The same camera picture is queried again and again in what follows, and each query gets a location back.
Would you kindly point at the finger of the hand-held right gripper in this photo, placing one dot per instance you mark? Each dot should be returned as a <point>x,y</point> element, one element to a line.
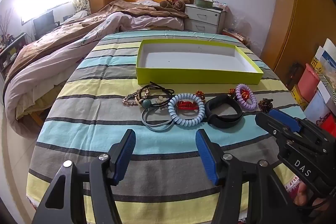
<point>284,119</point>
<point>270,124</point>

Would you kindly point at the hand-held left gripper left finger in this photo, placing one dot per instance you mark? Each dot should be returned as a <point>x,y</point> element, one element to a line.
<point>124,155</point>

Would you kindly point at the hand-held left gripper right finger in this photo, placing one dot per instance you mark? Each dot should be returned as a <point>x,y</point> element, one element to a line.
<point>207,158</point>

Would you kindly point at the brown claw hair clip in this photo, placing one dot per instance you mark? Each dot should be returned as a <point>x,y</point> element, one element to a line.
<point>265,104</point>

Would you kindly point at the black wristband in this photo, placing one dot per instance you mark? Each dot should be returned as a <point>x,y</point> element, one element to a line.
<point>223,123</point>

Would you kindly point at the green cardboard box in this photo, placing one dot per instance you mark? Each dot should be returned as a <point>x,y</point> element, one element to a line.
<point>194,58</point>

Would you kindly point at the person's right hand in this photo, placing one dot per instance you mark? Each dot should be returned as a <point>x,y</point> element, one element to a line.
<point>302,193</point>

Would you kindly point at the yellow carton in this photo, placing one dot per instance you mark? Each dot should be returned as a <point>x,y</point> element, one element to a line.
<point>299,96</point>

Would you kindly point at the red box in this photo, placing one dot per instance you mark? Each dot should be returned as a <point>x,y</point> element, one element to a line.
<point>328,124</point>

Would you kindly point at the grey hair band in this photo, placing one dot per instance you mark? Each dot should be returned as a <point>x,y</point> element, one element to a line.
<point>155,130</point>

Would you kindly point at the pink plastic container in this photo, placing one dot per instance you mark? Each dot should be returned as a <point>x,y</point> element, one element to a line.
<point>308,82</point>

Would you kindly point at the striped bed sheet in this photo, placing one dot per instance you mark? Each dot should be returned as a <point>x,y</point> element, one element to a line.
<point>86,121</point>

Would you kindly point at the cardboard box on floor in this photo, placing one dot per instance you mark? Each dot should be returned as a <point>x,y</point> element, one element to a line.
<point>235,34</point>

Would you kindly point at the tall wooden wardrobe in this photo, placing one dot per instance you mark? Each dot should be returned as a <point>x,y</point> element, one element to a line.
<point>302,16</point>

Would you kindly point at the bed with brown quilt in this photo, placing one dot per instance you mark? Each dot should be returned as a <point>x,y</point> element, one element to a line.
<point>52,56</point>

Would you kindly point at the white nightstand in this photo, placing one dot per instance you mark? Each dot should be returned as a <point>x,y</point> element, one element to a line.
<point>203,19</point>

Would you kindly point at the green storage box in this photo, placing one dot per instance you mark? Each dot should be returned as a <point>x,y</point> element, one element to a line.
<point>204,3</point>

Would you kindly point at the cluttered side desk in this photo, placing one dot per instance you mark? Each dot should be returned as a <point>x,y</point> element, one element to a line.
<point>10,53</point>

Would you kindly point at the brown teddy bear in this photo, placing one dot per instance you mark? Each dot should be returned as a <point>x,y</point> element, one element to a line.
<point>178,1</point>

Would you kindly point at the black office chair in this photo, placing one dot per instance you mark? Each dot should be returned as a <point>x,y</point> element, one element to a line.
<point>44,23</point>

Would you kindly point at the window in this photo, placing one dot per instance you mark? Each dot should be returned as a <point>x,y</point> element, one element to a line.
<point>42,1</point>

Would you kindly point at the dried branches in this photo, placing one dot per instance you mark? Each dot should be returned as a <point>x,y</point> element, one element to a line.
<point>5,22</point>

